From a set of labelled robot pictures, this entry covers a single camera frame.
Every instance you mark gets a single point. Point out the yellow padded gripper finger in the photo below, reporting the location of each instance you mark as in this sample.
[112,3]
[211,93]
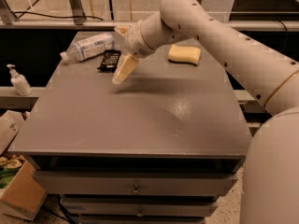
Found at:
[127,65]
[122,29]

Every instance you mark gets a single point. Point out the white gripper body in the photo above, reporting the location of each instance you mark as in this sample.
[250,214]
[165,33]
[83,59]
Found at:
[135,42]

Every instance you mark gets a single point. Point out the black rxbar chocolate bar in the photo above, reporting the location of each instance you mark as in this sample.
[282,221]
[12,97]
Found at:
[110,61]

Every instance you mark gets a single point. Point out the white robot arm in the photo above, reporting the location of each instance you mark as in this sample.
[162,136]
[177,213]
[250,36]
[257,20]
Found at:
[270,192]

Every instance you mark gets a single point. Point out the clear plastic bottle blue label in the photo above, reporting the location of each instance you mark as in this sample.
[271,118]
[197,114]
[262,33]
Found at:
[88,48]

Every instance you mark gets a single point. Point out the white pump dispenser bottle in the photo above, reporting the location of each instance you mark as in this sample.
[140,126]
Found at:
[19,81]

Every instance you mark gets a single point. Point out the yellow sponge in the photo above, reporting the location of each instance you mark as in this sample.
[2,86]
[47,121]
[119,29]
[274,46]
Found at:
[184,54]

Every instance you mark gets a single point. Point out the grey drawer cabinet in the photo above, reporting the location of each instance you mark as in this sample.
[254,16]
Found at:
[160,148]

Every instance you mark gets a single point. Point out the open cardboard box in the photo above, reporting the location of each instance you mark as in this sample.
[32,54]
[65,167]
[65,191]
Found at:
[20,195]

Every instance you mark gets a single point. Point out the metal railing frame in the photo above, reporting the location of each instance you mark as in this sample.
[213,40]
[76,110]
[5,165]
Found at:
[106,14]

